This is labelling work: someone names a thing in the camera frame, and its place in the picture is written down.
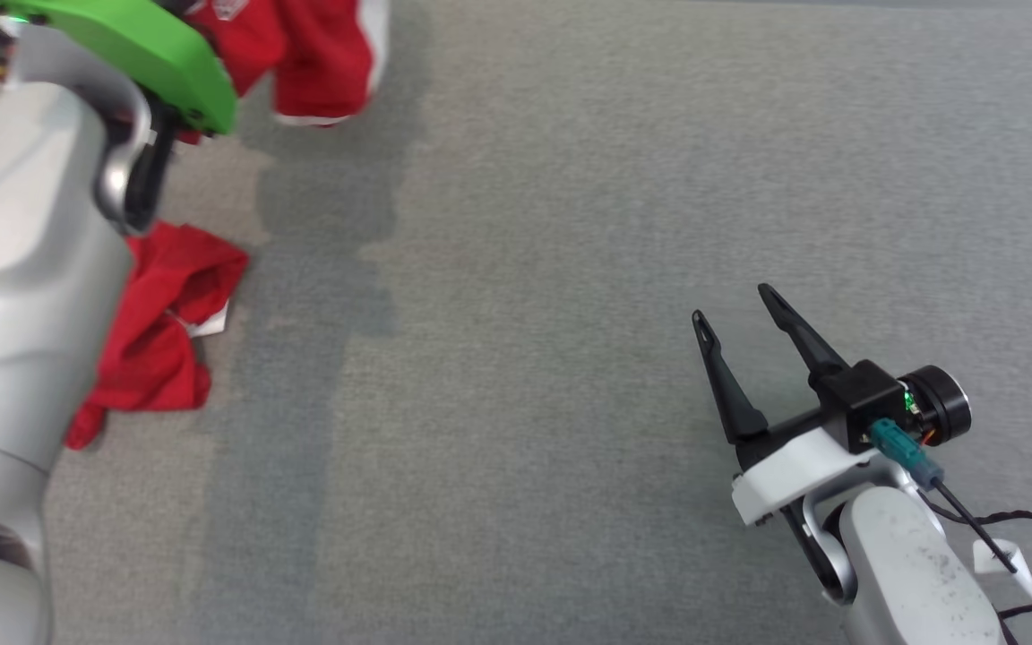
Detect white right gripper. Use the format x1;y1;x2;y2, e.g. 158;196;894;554
692;283;881;528

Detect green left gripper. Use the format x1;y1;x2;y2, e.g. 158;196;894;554
0;0;238;137

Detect red shorts with white trim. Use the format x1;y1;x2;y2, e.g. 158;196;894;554
177;0;391;144

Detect red jersey with white stripes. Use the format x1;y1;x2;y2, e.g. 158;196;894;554
64;221;251;451

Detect small white cable tag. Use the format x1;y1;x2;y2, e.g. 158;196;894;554
972;537;1032;600

